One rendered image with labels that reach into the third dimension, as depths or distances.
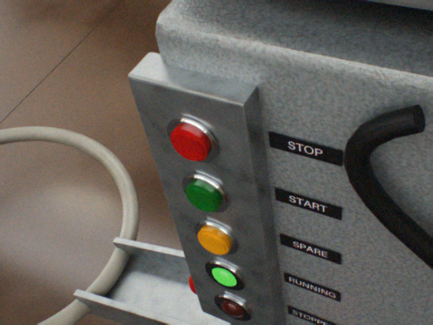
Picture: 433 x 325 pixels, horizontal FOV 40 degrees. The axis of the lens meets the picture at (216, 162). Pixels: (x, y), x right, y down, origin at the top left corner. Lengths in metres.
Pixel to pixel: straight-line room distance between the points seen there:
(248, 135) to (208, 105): 0.03
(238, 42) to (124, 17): 3.12
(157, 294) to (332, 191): 0.62
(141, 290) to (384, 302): 0.59
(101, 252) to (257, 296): 1.82
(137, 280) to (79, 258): 1.31
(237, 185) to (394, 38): 0.14
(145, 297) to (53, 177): 1.70
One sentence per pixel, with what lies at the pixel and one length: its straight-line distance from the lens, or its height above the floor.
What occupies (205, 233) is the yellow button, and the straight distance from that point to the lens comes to 0.44.
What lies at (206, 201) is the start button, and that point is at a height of 1.47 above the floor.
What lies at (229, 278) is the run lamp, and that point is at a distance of 0.48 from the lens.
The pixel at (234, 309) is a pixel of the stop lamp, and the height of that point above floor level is 1.32.
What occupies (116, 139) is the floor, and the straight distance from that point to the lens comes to 2.68.
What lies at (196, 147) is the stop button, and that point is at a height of 1.52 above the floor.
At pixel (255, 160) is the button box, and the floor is 1.51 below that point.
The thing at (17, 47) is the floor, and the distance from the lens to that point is 3.50.
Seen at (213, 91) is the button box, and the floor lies 1.56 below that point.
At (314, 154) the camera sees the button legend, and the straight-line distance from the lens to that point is 0.35.
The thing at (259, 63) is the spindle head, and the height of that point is 1.57.
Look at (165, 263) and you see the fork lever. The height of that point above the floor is 0.98.
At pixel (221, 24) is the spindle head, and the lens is 0.34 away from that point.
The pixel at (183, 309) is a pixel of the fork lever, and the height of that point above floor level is 0.98.
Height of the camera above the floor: 1.77
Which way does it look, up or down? 46 degrees down
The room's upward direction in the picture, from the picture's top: 12 degrees counter-clockwise
